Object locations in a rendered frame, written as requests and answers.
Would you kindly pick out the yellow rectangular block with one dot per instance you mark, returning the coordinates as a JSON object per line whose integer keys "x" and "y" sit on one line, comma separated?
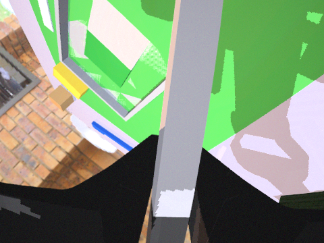
{"x": 70, "y": 81}

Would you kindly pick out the light orange cube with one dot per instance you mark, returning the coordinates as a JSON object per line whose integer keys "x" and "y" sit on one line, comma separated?
{"x": 61, "y": 98}

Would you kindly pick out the white flat bar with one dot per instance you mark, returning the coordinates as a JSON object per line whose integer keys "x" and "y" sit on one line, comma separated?
{"x": 44, "y": 10}

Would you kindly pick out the green flat mat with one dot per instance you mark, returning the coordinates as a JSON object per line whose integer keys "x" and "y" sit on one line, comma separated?
{"x": 268, "y": 51}

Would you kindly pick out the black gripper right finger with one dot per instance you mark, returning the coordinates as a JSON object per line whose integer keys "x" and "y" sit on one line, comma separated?
{"x": 227, "y": 209}

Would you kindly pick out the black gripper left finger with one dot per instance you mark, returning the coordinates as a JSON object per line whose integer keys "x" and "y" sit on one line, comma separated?
{"x": 109, "y": 207}

